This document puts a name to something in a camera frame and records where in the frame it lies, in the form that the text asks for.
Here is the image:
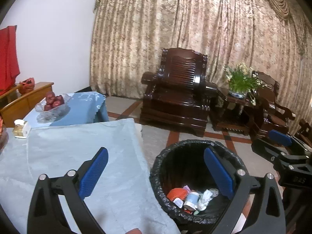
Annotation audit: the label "dark wooden side table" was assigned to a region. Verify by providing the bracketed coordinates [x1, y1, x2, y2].
[209, 87, 254, 135]

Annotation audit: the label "clear plastic cup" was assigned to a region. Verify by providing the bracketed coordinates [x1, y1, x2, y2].
[209, 189, 219, 198]

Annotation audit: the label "light blue table cloth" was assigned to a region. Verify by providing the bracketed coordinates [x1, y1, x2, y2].
[0, 118, 181, 234]

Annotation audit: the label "white tissue box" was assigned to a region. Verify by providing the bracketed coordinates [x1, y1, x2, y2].
[13, 119, 31, 139]

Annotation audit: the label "red gift box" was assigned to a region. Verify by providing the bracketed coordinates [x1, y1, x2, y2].
[0, 118, 8, 152]

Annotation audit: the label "red apples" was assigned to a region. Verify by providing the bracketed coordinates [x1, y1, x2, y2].
[43, 91, 65, 111]

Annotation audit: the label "orange ribbed cup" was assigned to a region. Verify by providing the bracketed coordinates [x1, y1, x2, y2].
[167, 188, 188, 202]

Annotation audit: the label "red cloth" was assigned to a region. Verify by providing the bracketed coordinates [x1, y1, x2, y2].
[0, 25, 20, 95]

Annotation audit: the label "pink face mask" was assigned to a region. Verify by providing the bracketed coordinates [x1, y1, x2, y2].
[183, 185, 191, 193]

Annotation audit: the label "wooden sofa frame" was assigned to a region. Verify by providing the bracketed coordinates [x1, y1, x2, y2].
[1, 82, 54, 128]

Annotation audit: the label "glass fruit bowl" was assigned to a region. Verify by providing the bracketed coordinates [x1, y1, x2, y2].
[35, 93, 71, 123]

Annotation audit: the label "white tissue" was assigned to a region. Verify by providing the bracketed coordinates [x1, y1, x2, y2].
[197, 190, 213, 211]

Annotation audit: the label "beige patterned curtain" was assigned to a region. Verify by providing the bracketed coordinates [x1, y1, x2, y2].
[90, 0, 311, 121]

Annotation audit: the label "potted flowering plant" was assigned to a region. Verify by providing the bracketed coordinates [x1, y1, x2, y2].
[225, 62, 265, 106]

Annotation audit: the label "red basket ornament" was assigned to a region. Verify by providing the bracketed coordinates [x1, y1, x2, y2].
[18, 78, 35, 95]

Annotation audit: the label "blue side table cloth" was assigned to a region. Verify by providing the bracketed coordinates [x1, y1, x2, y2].
[24, 91, 109, 128]

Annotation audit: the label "black lined trash bin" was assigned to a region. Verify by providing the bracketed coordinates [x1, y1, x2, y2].
[150, 139, 247, 229]

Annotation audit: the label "person's fingertip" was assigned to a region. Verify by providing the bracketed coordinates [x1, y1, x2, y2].
[125, 228, 142, 234]

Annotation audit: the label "dark wooden armchair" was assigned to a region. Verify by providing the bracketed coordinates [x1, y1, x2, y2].
[140, 48, 218, 137]
[252, 71, 296, 138]

